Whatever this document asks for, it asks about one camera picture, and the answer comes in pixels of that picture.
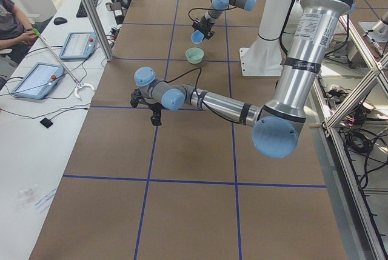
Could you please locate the mint green bowl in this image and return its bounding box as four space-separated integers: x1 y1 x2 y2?
185 47 204 64

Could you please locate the blue teach pendant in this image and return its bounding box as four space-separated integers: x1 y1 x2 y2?
11 62 64 100
59 32 97 61

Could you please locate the seated person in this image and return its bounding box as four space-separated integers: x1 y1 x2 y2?
1 0 52 64

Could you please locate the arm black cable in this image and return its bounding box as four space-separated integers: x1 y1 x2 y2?
165 66 204 91
187 7 213 24

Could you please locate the aluminium frame post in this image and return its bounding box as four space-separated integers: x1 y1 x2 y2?
81 0 113 62

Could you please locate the light blue plastic cup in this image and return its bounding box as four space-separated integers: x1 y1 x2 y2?
191 30 204 44

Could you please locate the lower blue teach pendant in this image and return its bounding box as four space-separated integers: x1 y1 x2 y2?
11 62 64 100

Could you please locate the reacher grabber tool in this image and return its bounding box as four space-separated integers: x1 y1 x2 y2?
32 28 96 100

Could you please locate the upper blue teach pendant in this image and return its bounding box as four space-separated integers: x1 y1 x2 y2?
59 32 97 61

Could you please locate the black cable bundle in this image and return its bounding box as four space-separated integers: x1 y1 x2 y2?
336 120 388 194

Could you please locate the black computer mouse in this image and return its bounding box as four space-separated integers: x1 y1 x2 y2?
53 17 67 25

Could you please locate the black keyboard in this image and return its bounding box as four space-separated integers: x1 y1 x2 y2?
75 0 101 18

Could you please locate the small black square pad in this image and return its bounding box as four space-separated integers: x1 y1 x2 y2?
39 118 53 128

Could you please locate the clear plastic bag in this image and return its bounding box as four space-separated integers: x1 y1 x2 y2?
15 184 41 212

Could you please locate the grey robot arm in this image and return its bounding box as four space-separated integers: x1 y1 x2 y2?
130 0 355 158
191 0 256 44

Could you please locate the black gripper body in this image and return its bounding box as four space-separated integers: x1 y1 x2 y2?
192 17 214 39
139 93 162 111

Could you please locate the aluminium frame rack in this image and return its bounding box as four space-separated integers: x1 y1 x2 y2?
311 6 387 259

